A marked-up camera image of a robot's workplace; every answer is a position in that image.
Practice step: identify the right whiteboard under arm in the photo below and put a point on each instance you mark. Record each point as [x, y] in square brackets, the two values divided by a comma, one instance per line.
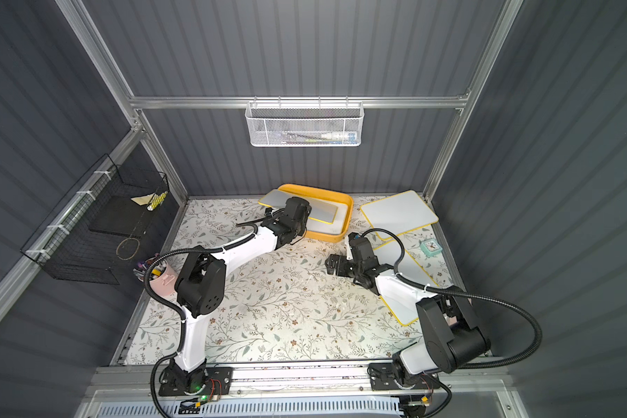
[400, 298]

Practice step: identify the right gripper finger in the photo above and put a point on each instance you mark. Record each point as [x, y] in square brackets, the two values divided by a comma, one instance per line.
[333, 263]
[363, 282]

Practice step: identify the whiteboard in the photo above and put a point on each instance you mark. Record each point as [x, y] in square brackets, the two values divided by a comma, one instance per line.
[322, 211]
[334, 228]
[400, 213]

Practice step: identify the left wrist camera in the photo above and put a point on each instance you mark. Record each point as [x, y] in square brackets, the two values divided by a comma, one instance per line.
[297, 209]

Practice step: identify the pink pen cup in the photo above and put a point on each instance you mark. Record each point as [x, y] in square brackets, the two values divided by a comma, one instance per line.
[163, 278]

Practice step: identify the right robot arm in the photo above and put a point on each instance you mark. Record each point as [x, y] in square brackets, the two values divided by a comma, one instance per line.
[451, 335]

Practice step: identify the yellow sticky note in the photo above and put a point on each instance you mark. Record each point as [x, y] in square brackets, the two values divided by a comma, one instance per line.
[145, 200]

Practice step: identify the small mint green clock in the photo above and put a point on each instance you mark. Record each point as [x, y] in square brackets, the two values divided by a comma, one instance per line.
[430, 247]

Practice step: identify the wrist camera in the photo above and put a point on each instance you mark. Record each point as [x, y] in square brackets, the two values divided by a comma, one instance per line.
[359, 248]
[297, 209]

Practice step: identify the white wire mesh basket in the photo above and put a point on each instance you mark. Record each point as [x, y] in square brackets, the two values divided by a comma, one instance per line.
[263, 119]

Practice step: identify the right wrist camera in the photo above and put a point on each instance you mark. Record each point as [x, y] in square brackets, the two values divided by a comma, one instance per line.
[359, 248]

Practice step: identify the yellow plastic storage box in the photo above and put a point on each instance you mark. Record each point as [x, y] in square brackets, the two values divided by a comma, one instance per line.
[343, 201]

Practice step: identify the black wire basket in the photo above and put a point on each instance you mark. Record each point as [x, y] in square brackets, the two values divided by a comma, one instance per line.
[101, 235]

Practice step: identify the markers in white basket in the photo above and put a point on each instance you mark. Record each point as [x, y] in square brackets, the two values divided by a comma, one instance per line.
[315, 138]

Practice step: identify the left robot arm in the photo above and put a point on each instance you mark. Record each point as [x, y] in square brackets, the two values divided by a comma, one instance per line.
[201, 285]

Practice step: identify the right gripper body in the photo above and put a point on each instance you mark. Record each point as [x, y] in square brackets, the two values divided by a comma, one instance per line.
[342, 266]

